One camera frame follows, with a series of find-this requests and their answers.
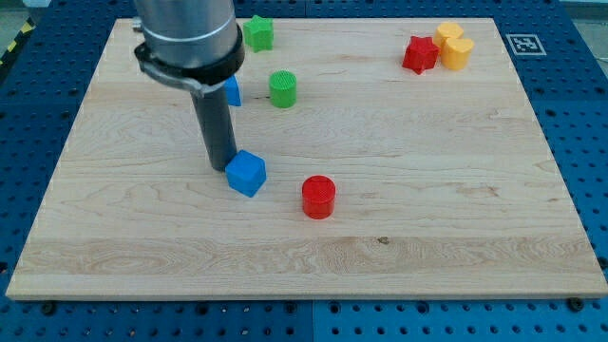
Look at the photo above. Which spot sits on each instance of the red star block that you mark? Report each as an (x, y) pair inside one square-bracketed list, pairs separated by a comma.
[(421, 54)]

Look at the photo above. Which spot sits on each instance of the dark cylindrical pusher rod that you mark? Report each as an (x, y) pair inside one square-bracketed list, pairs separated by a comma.
[(215, 124)]

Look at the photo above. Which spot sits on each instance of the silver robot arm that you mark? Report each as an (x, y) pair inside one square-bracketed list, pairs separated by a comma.
[(193, 45)]

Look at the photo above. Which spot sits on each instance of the fiducial marker tag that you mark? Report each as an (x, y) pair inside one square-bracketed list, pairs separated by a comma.
[(525, 44)]

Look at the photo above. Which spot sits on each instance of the blue block behind rod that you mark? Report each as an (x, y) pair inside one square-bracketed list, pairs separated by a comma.
[(232, 91)]

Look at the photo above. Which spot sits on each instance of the wooden board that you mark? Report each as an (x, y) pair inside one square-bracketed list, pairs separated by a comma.
[(445, 185)]

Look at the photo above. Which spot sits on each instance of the green cylinder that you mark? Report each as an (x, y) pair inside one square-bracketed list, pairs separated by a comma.
[(282, 85)]

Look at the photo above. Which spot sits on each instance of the green star block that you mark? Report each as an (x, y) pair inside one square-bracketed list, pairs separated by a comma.
[(259, 33)]

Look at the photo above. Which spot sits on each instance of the red cylinder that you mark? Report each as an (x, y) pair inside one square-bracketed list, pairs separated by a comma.
[(318, 197)]

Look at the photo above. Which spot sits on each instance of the yellow heart block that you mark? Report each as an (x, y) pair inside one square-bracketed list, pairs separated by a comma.
[(455, 52)]

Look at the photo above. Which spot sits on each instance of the blue cube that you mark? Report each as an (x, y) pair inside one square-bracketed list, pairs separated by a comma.
[(246, 173)]

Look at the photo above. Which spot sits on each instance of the yellow rear block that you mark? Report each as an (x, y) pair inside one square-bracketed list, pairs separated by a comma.
[(446, 30)]

